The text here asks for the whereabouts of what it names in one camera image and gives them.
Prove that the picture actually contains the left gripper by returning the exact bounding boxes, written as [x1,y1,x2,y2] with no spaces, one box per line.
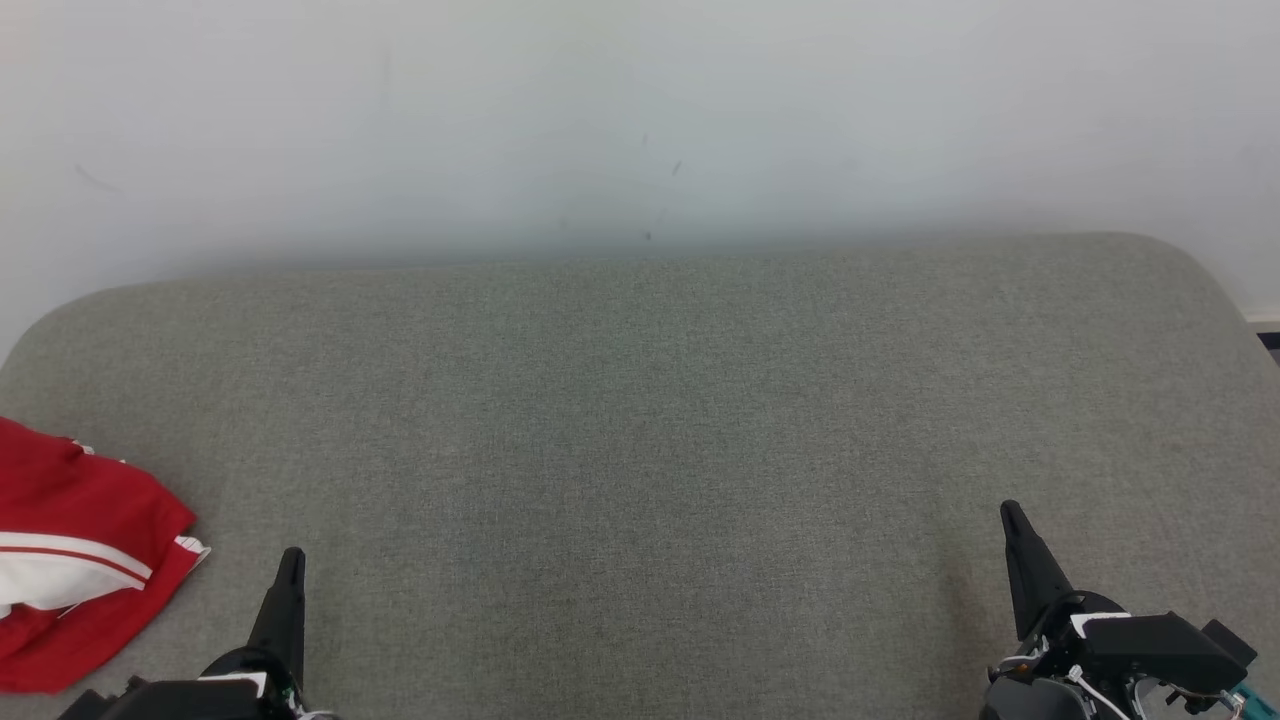
[200,548,331,720]

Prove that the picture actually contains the red Bulls jersey white sleeves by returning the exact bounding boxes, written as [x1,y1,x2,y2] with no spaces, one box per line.
[0,417,212,694]

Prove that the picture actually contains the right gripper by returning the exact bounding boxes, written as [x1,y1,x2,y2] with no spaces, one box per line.
[980,500,1136,720]

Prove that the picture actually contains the white and black baseboard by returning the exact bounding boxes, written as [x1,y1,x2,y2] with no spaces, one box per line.
[1243,312,1280,367]

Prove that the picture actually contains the grey fabric sofa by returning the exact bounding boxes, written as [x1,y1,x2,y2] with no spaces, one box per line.
[0,232,1280,720]

